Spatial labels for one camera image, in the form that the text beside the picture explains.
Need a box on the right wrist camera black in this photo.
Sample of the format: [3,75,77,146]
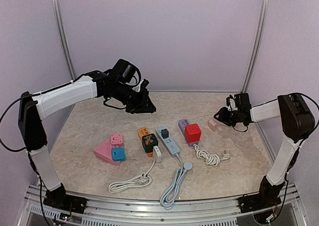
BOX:
[226,93,251,112]

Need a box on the aluminium corner post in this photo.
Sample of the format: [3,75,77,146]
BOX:
[241,0,270,93]
[52,0,76,80]

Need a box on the pink square plug adapter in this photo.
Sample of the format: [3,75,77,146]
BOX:
[110,133,124,147]

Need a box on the orange power strip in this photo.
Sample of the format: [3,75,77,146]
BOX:
[138,127,153,158]

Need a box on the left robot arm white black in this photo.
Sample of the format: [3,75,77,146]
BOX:
[18,70,157,209]

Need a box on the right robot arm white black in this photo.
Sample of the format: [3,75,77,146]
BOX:
[214,93,319,208]

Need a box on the left aluminium corner post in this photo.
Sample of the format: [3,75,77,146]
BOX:
[52,0,76,80]

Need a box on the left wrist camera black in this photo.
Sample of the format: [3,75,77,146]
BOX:
[110,59,142,87]

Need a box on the light blue cable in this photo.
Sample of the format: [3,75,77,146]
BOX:
[159,154,193,208]

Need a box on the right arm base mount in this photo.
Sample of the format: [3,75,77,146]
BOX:
[238,183,285,213]

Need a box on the white cable of purple strip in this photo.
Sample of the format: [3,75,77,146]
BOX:
[193,143,231,167]

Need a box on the blue square plug adapter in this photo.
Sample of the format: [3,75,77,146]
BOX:
[111,147,126,162]

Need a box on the red cube adapter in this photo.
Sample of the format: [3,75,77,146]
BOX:
[184,123,202,143]

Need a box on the aluminium front rail frame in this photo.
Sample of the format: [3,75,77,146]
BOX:
[14,183,309,226]

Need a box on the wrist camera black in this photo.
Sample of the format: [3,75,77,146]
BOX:
[226,93,251,112]
[110,59,142,87]

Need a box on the dark green cube adapter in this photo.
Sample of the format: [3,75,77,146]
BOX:
[142,133,159,153]

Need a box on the small pink charger plug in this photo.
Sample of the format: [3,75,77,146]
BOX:
[208,119,220,132]

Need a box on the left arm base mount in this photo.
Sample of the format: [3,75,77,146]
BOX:
[43,184,88,214]

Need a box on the white cable of orange strip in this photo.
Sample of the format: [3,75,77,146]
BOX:
[108,159,157,194]

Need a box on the purple power strip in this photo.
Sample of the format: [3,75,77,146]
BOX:
[178,118,199,147]

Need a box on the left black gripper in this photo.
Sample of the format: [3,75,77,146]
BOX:
[108,81,157,114]

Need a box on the light blue power strip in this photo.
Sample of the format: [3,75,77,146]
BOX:
[156,126,180,157]

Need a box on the black charger plug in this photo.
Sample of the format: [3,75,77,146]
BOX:
[160,128,169,139]

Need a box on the right aluminium corner post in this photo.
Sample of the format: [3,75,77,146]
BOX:
[241,0,270,93]

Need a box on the pink triangular power strip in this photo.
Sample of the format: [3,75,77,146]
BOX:
[93,139,121,166]

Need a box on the white charger plug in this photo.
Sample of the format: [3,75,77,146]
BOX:
[153,145,162,163]

